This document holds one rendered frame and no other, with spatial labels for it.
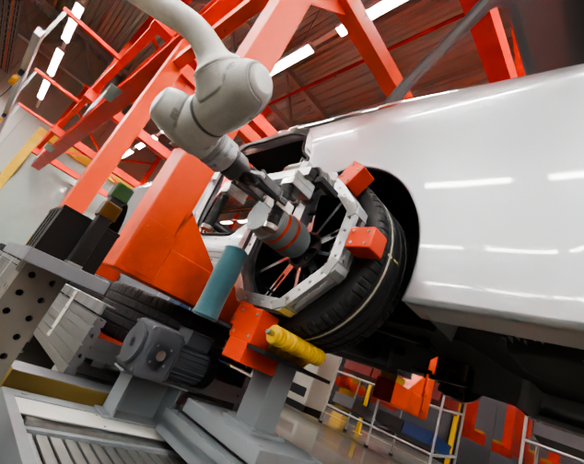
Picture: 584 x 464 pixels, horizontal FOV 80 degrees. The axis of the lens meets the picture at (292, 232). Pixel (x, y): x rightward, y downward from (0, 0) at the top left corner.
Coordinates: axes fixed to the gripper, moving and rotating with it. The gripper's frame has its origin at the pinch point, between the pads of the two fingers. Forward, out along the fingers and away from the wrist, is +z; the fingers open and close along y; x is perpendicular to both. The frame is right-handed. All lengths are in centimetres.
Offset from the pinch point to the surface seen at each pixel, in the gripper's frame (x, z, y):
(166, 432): -72, 23, -35
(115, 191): -19.8, -35.6, -10.5
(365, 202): 20.6, 29.0, 4.9
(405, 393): -20, 230, -61
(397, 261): 4.6, 41.6, 15.8
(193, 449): -70, 23, -19
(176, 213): -2, -2, -60
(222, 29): 178, -5, -169
